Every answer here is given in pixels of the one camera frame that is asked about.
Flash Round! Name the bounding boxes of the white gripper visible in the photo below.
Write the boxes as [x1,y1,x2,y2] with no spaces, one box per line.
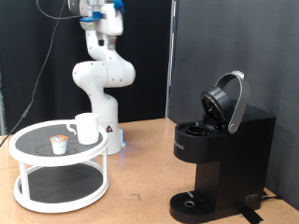
[98,3,124,50]

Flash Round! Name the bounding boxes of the orange-lidded coffee pod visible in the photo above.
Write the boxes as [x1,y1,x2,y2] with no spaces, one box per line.
[50,134,69,156]

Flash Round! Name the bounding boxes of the Keurig lid with silver handle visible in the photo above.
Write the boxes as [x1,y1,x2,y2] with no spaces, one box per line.
[200,70,251,134]

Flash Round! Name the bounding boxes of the black Keurig coffee machine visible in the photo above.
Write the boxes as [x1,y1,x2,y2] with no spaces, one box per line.
[169,104,277,224]

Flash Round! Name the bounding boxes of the black curtain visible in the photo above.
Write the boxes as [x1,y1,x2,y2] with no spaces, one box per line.
[0,0,173,135]

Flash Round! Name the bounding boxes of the white mug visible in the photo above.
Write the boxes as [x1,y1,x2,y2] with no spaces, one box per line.
[65,112,101,146]

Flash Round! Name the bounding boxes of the white two-tier turntable stand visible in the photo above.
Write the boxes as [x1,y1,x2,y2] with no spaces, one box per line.
[8,119,110,214]

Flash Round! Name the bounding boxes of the black tape strip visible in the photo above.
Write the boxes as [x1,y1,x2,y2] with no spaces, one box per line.
[239,205,264,224]

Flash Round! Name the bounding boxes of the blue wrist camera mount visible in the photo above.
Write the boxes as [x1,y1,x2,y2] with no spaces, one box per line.
[78,11,102,32]

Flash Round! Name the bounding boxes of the blue cable clip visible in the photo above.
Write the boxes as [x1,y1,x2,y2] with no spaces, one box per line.
[113,0,125,15]

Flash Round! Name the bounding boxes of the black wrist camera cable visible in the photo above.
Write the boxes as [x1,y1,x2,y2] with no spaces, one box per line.
[36,0,82,21]

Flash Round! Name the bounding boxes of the silver metal frame post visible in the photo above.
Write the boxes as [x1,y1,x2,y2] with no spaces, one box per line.
[164,0,179,119]
[0,69,7,136]

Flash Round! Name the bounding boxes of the black cable with inline connector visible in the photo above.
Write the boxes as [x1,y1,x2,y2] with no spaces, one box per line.
[0,0,68,147]

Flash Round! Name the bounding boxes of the black power cord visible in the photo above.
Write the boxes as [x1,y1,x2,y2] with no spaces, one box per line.
[261,189,281,202]

